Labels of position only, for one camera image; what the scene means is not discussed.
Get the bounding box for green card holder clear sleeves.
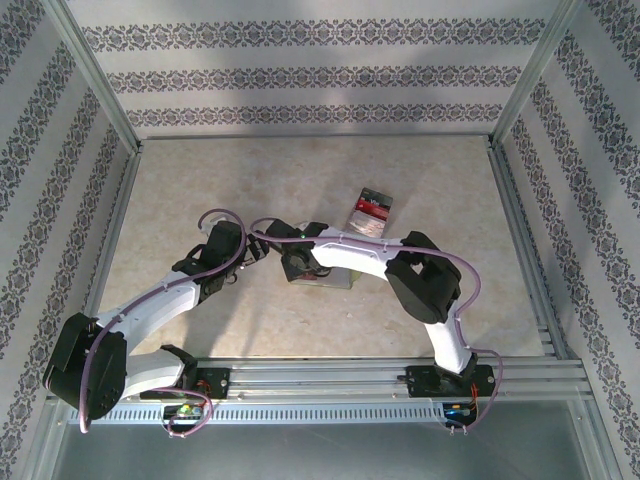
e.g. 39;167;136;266
288;259;362;292

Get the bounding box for white card red print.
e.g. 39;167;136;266
348;212;389;237

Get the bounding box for black VIP card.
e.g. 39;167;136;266
357;188;395;221

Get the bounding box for clear acrylic card stand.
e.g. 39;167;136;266
346;187;396;239

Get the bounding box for small circuit board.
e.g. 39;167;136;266
163;402;206;421
443;402;479;420

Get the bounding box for grey sheet metal panel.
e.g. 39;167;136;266
34;399;609;480

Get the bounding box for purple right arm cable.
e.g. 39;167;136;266
248;217;504;437

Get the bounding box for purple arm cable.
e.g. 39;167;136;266
248;217;504;437
78;208;249;440

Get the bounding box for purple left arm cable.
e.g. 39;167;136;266
78;208;249;440

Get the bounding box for aluminium table edge rail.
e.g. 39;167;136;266
138;133;494;144
487;139;574;361
82;142;146;321

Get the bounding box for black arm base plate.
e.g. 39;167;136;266
405;364;496;399
139;367;232;401

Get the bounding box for perforated metal cable duct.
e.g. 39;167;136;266
67;402;451;425

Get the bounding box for aluminium frame post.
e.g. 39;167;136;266
489;0;584;149
42;0;144;156

